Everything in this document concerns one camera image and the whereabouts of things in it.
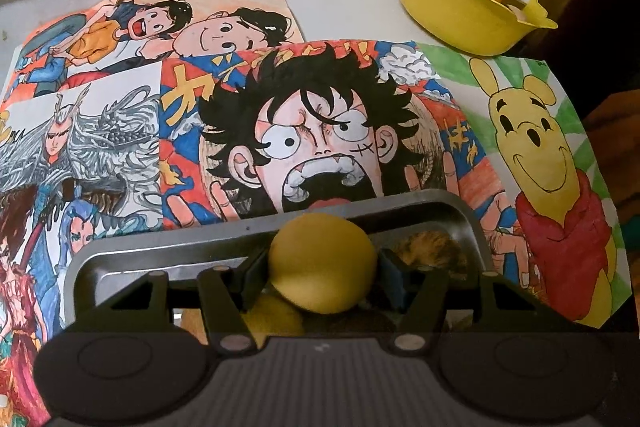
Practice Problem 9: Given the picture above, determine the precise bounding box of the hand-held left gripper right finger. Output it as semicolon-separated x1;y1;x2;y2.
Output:
379;248;552;352

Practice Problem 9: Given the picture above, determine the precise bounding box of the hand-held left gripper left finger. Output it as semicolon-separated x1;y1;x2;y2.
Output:
92;247;275;352

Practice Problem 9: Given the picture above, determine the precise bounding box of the striped brown round fruit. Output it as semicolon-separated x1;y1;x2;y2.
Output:
392;229;463;270

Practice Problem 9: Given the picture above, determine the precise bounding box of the yellow round fruit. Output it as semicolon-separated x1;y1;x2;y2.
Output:
268;214;378;314

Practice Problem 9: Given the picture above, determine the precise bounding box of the grey metal tray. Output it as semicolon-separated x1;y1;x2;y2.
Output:
62;189;496;333

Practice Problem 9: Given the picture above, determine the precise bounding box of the spiky-haired shouting face drawing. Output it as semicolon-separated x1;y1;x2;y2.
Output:
159;38;538;303

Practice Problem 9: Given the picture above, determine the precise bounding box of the yellow bear drawing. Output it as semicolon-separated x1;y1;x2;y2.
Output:
415;39;632;333

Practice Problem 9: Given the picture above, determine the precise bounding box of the silver-haired warrior drawing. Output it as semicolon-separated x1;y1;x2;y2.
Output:
0;64;166;427

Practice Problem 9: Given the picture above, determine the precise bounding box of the cartoon children drawing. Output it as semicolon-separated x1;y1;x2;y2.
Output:
12;0;303;100

